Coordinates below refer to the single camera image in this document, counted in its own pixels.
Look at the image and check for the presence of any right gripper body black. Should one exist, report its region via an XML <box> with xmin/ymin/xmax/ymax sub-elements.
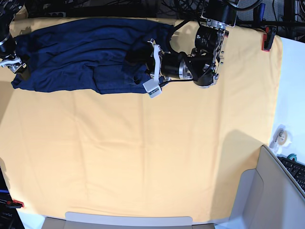
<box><xmin>0</xmin><ymin>54</ymin><xmax>27</xmax><ymax>73</ymax></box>

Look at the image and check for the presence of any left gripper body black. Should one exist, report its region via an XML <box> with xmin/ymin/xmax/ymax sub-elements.
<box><xmin>145</xmin><ymin>39</ymin><xmax>193</xmax><ymax>82</ymax></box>

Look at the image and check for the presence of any navy blue long-sleeve shirt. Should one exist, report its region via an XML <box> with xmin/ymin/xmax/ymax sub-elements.
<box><xmin>11</xmin><ymin>18</ymin><xmax>172</xmax><ymax>94</ymax></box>

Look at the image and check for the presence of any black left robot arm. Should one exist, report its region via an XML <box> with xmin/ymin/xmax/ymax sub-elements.
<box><xmin>125</xmin><ymin>0</ymin><xmax>239</xmax><ymax>92</ymax></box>

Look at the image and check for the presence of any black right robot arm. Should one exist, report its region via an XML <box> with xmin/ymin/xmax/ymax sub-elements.
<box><xmin>0</xmin><ymin>0</ymin><xmax>30</xmax><ymax>80</ymax></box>

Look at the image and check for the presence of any yellow table cloth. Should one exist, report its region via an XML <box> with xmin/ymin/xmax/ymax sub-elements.
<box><xmin>0</xmin><ymin>27</ymin><xmax>283</xmax><ymax>222</ymax></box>

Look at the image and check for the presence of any red clamp top right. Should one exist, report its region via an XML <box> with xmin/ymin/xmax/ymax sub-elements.
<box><xmin>262</xmin><ymin>26</ymin><xmax>277</xmax><ymax>52</ymax></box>

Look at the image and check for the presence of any red clamp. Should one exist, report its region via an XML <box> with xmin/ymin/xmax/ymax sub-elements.
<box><xmin>262</xmin><ymin>26</ymin><xmax>277</xmax><ymax>52</ymax></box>
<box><xmin>6</xmin><ymin>200</ymin><xmax>24</xmax><ymax>209</ymax></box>

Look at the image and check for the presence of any red clamp bottom left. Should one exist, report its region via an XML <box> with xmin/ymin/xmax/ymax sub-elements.
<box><xmin>6</xmin><ymin>200</ymin><xmax>24</xmax><ymax>209</ymax></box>

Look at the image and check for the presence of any clear tape dispenser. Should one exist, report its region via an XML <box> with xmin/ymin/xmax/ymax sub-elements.
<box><xmin>269</xmin><ymin>125</ymin><xmax>292</xmax><ymax>154</ymax></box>

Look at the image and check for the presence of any grey cardboard box bottom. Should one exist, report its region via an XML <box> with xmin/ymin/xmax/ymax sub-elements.
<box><xmin>42</xmin><ymin>212</ymin><xmax>215</xmax><ymax>229</ymax></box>

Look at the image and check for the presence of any grey cardboard box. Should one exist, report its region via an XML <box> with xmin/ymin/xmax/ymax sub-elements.
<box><xmin>227</xmin><ymin>146</ymin><xmax>305</xmax><ymax>229</ymax></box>
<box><xmin>42</xmin><ymin>212</ymin><xmax>215</xmax><ymax>229</ymax></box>

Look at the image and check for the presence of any green tape roll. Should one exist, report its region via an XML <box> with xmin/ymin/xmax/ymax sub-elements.
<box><xmin>287</xmin><ymin>154</ymin><xmax>297</xmax><ymax>162</ymax></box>

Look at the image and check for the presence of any grey cardboard box right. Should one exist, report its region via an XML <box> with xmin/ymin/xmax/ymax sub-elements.
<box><xmin>227</xmin><ymin>146</ymin><xmax>305</xmax><ymax>229</ymax></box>

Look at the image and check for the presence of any black keyboard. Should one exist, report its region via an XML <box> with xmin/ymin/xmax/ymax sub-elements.
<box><xmin>277</xmin><ymin>156</ymin><xmax>305</xmax><ymax>197</ymax></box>

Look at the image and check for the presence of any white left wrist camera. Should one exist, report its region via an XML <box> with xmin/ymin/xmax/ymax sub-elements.
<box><xmin>143</xmin><ymin>79</ymin><xmax>162</xmax><ymax>99</ymax></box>

